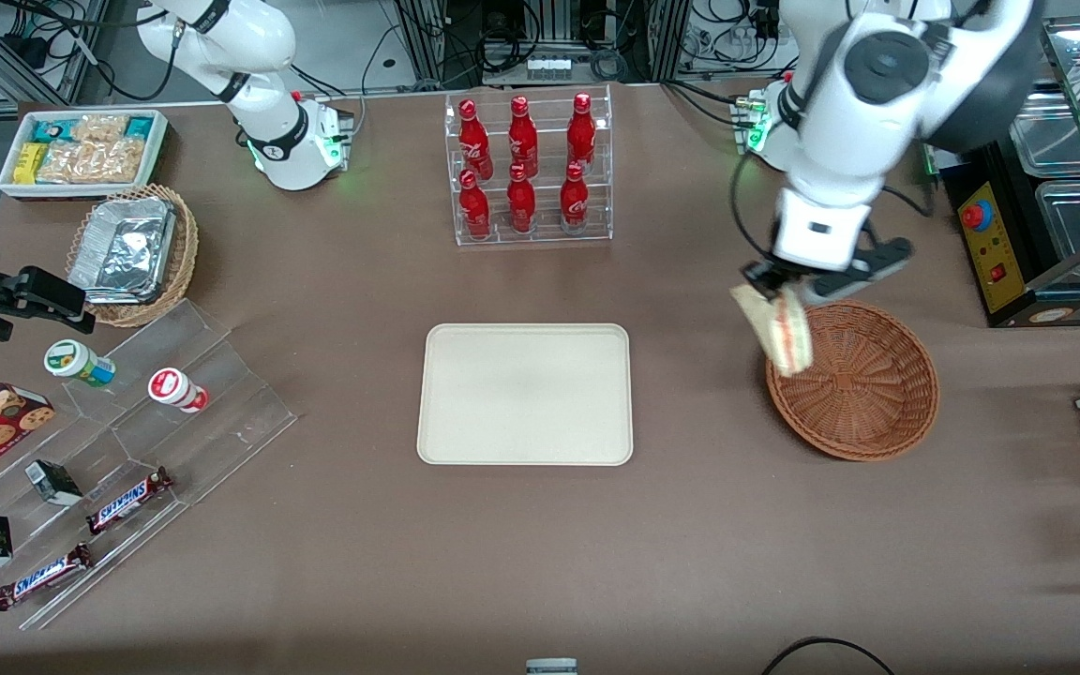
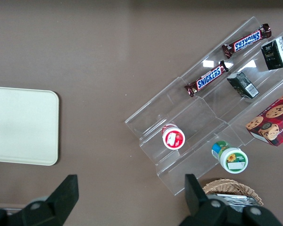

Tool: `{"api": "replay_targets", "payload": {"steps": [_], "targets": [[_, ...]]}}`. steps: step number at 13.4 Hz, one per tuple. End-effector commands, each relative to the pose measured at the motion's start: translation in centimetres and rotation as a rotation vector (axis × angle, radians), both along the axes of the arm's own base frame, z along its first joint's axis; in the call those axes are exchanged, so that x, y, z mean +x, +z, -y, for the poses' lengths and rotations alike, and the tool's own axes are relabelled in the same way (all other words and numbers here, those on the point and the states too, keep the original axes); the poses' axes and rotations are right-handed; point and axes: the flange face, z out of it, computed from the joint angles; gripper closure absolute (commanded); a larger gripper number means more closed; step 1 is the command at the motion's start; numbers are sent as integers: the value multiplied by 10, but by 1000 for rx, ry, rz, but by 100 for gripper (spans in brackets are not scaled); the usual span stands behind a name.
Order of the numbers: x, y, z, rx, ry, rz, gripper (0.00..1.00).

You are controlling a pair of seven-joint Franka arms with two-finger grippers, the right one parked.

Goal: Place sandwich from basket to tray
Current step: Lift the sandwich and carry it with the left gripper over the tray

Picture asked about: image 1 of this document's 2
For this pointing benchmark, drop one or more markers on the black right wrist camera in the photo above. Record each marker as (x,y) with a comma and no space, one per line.
(52,295)

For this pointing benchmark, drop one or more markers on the white power strip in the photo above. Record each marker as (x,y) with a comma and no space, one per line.
(549,67)

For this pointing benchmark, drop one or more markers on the yellow snack pack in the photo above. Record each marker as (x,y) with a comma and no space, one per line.
(29,164)

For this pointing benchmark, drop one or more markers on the red lid yogurt cup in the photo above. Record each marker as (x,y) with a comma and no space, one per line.
(177,389)

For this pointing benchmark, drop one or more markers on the white rectangular snack bin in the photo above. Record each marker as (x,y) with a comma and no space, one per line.
(157,150)

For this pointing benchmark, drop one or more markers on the triangular sandwich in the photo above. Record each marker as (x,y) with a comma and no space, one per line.
(782,333)

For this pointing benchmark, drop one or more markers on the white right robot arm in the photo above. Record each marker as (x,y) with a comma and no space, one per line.
(277,141)

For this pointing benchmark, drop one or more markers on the clear acrylic bottle rack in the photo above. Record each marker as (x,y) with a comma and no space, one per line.
(545,225)

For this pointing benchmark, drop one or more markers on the red cola bottle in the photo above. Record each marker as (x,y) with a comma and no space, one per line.
(521,206)
(522,141)
(575,202)
(581,136)
(474,211)
(473,145)

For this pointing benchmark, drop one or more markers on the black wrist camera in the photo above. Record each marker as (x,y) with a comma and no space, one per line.
(863,265)
(52,295)

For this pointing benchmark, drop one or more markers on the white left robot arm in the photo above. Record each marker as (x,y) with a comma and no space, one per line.
(877,103)

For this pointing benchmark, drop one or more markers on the aluminium foil tray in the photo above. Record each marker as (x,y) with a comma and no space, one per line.
(123,251)

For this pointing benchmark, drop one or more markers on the cream plastic tray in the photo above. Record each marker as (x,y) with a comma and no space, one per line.
(521,398)

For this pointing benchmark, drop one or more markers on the Snickers chocolate bar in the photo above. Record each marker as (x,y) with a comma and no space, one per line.
(43,577)
(127,500)

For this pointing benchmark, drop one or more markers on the light oval wicker basket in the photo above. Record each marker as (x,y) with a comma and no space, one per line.
(186,244)

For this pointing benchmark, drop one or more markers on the small grey device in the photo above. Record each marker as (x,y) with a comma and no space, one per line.
(551,667)

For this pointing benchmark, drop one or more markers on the large clear cracker bag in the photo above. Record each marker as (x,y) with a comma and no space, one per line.
(95,161)

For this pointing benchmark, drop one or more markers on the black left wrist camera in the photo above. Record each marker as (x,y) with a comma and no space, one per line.
(863,265)

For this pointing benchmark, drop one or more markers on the clear acrylic stepped display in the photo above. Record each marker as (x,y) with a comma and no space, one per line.
(221,412)

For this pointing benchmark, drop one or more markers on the black food warmer cabinet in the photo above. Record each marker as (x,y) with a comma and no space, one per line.
(995,253)

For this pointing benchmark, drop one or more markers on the brown round wicker basket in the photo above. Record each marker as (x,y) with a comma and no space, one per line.
(877,394)

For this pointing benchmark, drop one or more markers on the teal snack pack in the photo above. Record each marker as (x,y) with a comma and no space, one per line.
(52,130)
(140,127)

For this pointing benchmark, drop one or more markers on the small clear cracker bag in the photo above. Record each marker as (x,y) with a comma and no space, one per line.
(99,128)

